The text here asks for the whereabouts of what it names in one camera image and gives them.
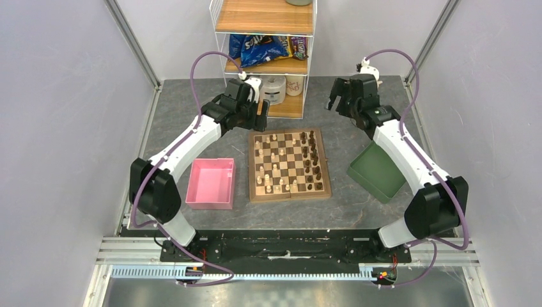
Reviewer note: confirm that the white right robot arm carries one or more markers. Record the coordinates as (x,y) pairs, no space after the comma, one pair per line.
(440,201)

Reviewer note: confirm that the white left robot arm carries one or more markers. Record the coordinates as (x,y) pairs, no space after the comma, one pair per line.
(153,188)

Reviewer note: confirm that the blue chips bag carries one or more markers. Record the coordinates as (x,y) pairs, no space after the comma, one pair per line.
(254,50)

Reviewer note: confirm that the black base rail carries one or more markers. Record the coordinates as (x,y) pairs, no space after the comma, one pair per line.
(292,251)

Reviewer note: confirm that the pink plastic bin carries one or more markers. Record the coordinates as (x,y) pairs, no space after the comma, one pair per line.
(211,184)

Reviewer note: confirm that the white toilet paper roll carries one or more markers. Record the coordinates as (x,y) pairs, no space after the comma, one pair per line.
(273,89)

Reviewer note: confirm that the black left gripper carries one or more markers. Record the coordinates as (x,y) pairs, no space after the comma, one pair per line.
(257,122)

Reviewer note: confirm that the pink printed cup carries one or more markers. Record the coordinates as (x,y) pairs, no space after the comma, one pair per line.
(294,85)

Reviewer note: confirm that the green plastic bin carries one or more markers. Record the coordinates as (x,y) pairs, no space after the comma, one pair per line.
(375,171)

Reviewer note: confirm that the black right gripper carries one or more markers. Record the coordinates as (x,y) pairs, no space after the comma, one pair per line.
(340,87)

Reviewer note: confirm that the dark candy bag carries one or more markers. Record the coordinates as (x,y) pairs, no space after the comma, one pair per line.
(298,47)

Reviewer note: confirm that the wooden chess board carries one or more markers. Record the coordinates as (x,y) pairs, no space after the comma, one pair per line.
(288,164)

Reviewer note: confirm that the white wire wooden shelf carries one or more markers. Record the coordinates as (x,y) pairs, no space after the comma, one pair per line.
(278,18)

